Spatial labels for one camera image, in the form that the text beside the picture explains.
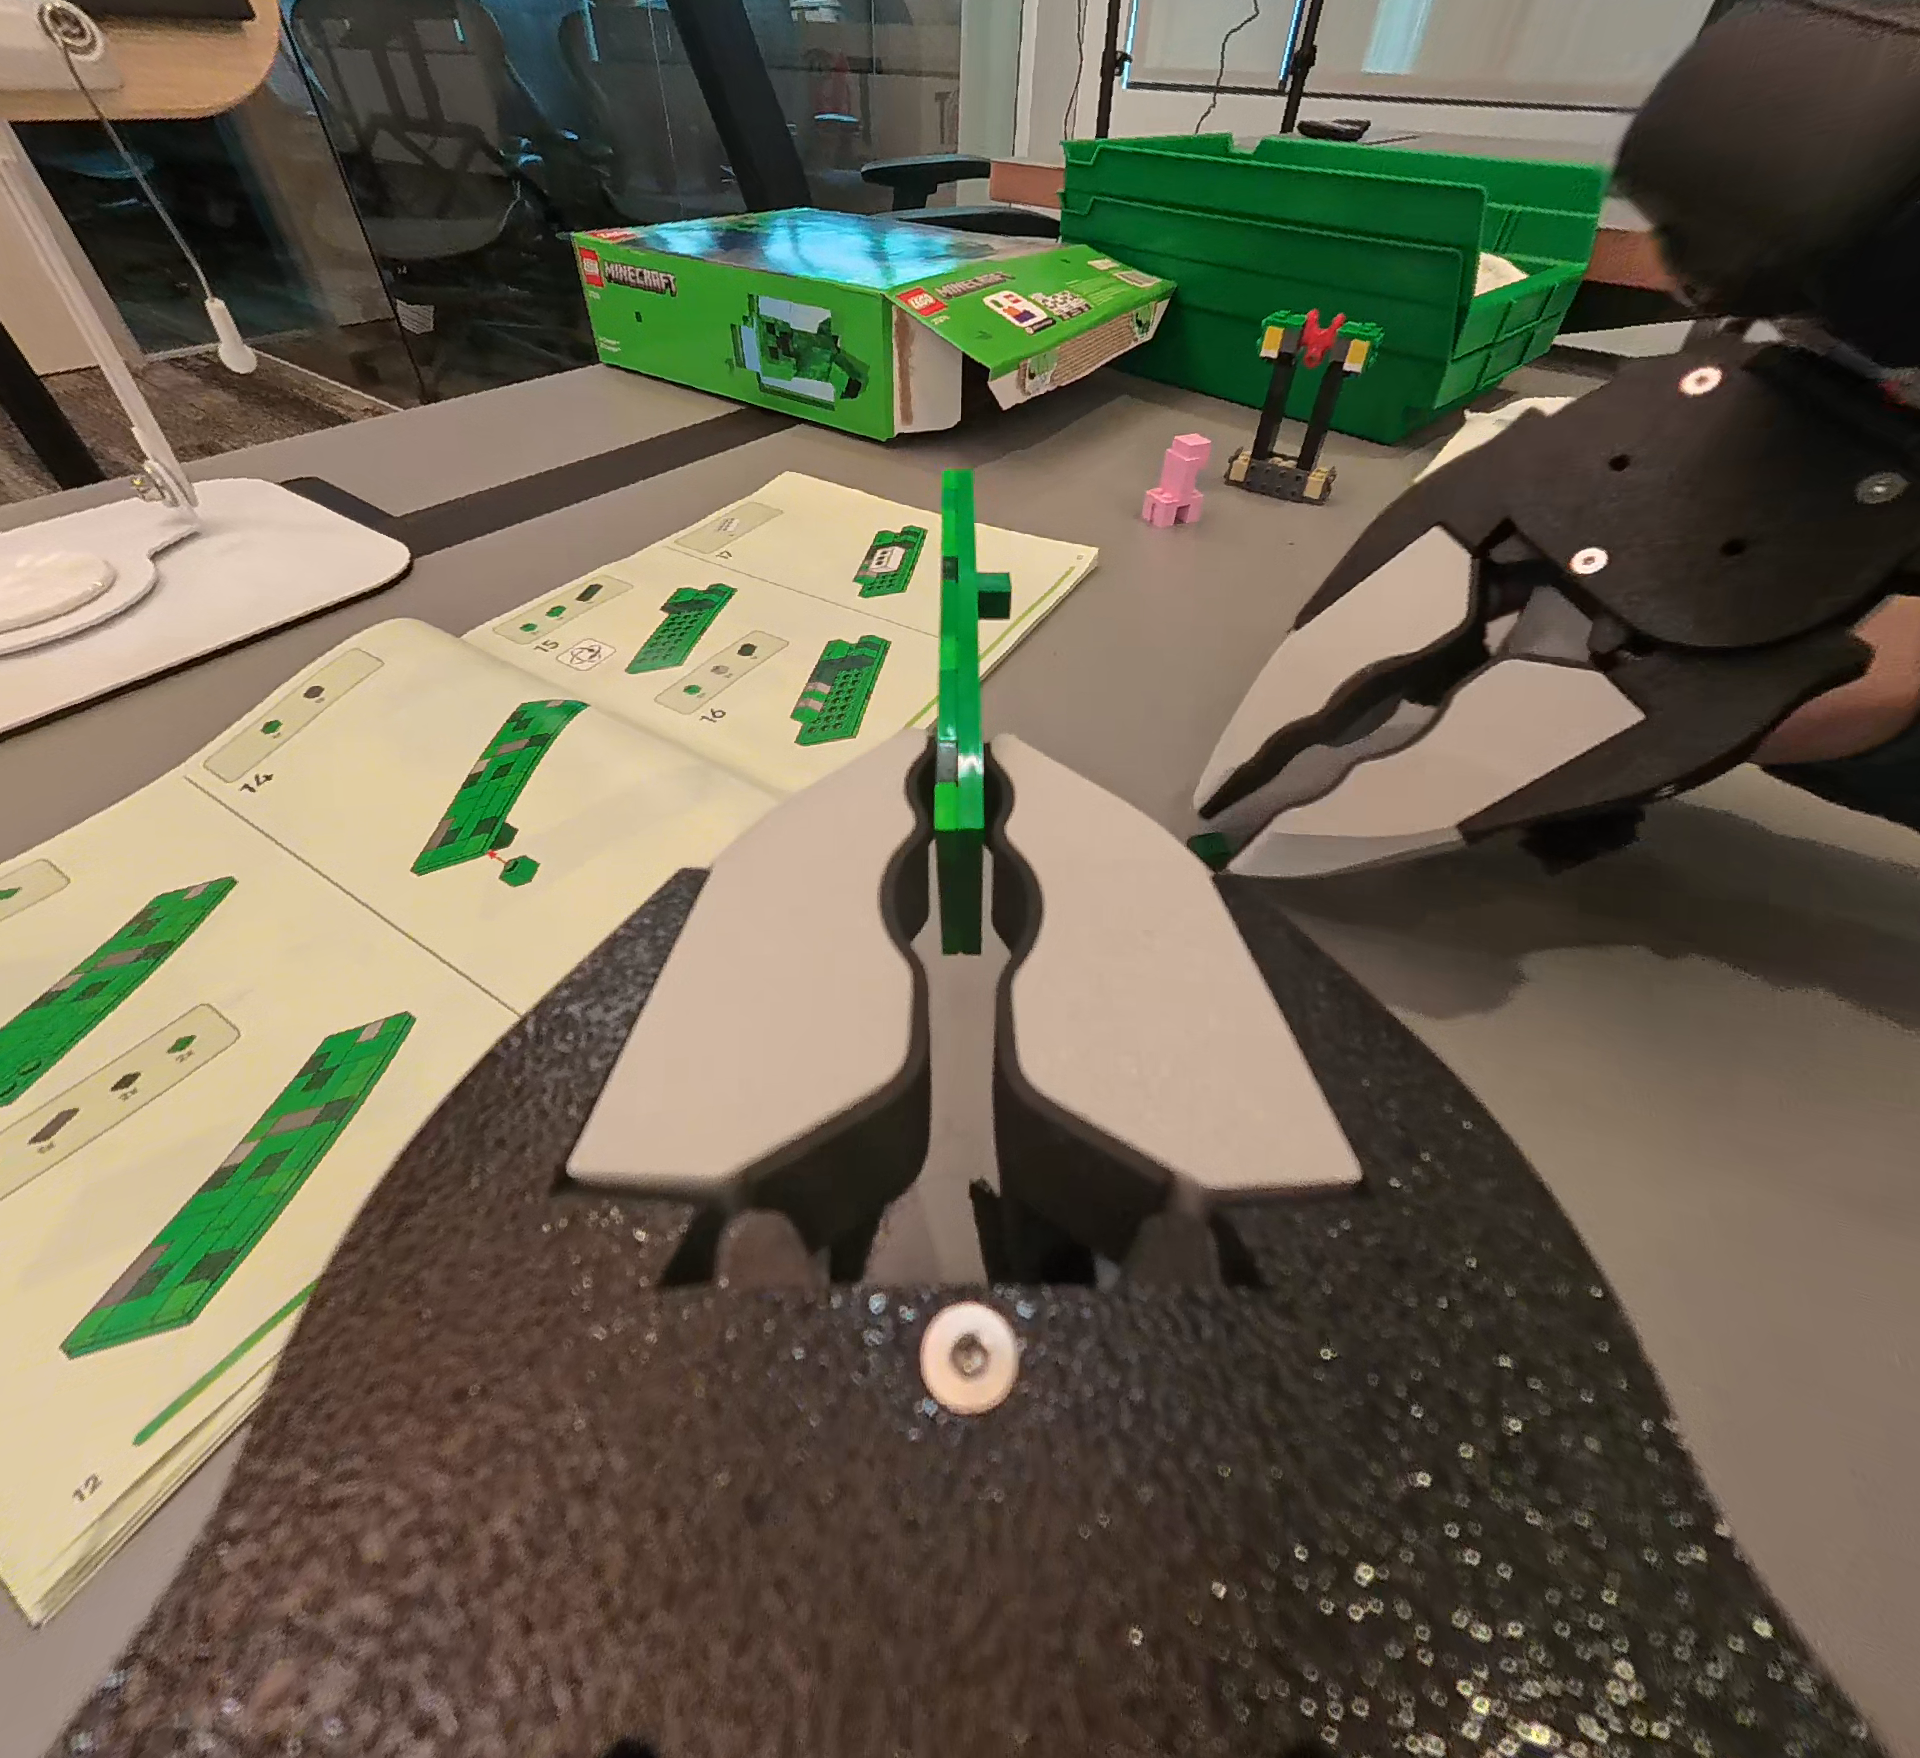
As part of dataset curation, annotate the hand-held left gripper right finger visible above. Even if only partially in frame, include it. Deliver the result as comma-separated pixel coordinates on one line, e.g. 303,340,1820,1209
989,736,1366,1202

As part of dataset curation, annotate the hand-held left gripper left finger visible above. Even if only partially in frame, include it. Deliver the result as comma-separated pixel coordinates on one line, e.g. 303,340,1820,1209
567,730,939,1202

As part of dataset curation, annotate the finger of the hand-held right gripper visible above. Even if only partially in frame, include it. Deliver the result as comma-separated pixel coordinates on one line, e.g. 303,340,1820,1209
1192,520,1501,822
1229,654,1646,882

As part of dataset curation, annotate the long green brick plate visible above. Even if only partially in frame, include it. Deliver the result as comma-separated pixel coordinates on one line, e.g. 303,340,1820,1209
933,468,1012,959

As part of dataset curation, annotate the grey desk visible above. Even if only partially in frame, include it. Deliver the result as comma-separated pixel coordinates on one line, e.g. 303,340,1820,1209
0,340,1920,1758

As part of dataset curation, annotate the white desk lamp base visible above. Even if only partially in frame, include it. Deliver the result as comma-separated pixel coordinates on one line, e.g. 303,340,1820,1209
0,0,414,739

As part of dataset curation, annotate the person's right hand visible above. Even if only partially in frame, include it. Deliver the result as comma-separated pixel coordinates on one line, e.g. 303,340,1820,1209
1612,0,1920,342

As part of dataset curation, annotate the black brick stand model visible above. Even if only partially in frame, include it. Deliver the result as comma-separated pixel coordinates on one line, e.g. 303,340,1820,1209
1221,307,1385,510

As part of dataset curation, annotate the pink pig figure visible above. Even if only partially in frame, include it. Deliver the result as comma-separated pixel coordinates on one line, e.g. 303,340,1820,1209
1143,434,1214,530

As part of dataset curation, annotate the green storage bin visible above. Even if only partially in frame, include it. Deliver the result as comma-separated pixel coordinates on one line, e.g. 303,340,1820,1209
1059,133,1610,446

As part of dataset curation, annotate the brick instruction booklet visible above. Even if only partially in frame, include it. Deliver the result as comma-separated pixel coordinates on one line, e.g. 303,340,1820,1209
0,468,1102,1628

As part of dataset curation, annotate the green toy box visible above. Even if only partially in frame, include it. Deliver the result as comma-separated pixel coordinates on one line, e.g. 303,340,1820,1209
571,212,1180,444

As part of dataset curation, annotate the black office chair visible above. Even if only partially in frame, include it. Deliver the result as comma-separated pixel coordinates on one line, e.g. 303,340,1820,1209
612,0,996,219

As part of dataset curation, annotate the mesh office chair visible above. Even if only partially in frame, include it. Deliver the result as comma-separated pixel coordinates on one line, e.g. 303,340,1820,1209
289,0,550,277

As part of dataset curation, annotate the white lamp cord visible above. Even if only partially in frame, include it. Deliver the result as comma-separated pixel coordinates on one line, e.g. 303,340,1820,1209
39,0,262,378

